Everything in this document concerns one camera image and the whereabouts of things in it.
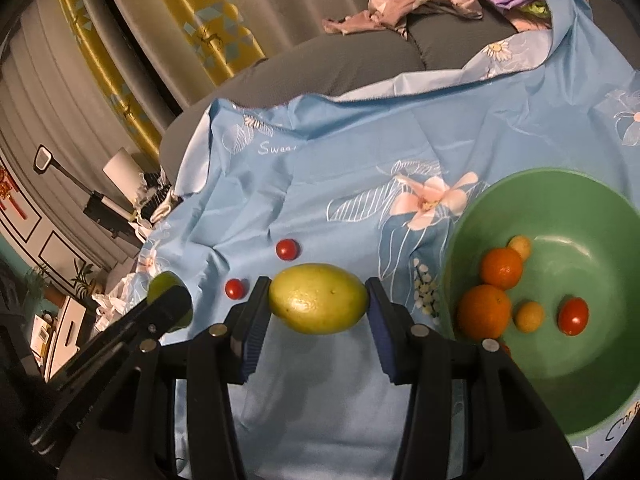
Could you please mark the small tan fruit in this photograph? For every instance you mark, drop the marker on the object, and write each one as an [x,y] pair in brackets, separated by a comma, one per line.
[520,247]

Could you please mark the green plastic bowl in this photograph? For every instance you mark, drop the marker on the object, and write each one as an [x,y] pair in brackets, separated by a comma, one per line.
[590,240]

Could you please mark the yellow patterned curtain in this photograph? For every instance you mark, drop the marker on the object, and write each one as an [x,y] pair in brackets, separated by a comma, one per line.
[150,60]

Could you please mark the medium red tomato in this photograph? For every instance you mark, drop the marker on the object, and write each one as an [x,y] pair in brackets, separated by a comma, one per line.
[505,349]

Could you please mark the white cabinet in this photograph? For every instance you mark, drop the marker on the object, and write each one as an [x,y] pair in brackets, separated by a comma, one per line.
[67,325]

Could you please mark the yellow-green oval fruit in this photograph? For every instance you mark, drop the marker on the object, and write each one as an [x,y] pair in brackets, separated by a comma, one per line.
[318,300]

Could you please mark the potted plant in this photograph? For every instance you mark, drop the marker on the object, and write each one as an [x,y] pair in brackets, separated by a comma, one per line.
[39,282]
[82,277]

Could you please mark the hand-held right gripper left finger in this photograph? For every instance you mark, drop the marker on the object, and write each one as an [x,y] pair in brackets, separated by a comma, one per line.
[252,340]

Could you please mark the small red tomato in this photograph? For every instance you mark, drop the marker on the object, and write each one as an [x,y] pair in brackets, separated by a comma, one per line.
[287,250]

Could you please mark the stick vacuum cleaner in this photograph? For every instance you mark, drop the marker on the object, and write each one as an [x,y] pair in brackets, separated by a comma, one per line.
[102,210]

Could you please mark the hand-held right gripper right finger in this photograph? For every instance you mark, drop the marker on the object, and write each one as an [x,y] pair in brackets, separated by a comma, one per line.
[382,335]

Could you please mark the large orange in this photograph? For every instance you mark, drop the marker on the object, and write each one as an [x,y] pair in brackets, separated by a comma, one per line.
[482,311]

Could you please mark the dark striped cloth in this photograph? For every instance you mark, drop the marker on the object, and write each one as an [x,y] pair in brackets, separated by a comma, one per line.
[150,190]

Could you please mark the tan round fruit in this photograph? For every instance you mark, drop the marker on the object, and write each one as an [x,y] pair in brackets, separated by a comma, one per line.
[529,316]

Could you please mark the large red tomato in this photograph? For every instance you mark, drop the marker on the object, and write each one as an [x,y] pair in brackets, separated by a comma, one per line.
[573,316]

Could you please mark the white cylinder lamp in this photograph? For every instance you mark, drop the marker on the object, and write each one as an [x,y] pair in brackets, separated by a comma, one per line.
[121,170]

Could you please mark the grey sofa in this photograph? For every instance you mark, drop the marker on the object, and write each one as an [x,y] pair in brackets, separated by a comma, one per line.
[350,60]

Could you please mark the tiny red tomato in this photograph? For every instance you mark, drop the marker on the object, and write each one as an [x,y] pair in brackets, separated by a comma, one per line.
[235,289]

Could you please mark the green round fruit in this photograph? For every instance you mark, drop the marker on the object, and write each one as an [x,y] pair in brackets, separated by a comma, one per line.
[162,282]

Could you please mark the small orange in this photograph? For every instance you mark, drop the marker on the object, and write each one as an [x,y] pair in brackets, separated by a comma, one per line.
[501,268]

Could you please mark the green cloth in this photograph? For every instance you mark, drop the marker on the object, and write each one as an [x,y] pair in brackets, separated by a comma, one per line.
[537,8]

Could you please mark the white crumpled plastic bag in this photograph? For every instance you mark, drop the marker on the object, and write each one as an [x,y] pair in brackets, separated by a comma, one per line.
[117,297]

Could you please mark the red hanging ornament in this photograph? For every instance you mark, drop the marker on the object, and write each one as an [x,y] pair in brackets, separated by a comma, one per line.
[6,187]

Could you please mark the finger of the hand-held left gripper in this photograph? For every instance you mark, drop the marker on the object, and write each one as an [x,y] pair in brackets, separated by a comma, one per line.
[172,305]

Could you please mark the blue floral bed sheet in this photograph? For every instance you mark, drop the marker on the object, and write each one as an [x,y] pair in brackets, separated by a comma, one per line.
[325,185]

